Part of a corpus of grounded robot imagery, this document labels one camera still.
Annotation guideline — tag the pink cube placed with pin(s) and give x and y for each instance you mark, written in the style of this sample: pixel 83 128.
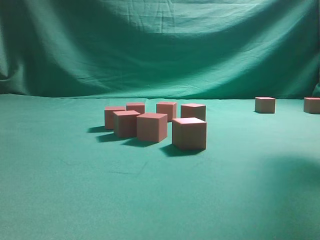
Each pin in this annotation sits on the pink cube placed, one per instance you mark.
pixel 109 115
pixel 167 107

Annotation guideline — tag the green cloth backdrop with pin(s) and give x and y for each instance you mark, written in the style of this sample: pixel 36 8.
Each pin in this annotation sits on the green cloth backdrop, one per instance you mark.
pixel 63 176

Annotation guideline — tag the pink cube column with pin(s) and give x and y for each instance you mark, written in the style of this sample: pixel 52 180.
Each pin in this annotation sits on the pink cube column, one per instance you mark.
pixel 193 110
pixel 136 106
pixel 265 105
pixel 189 133
pixel 152 127
pixel 125 123
pixel 311 105

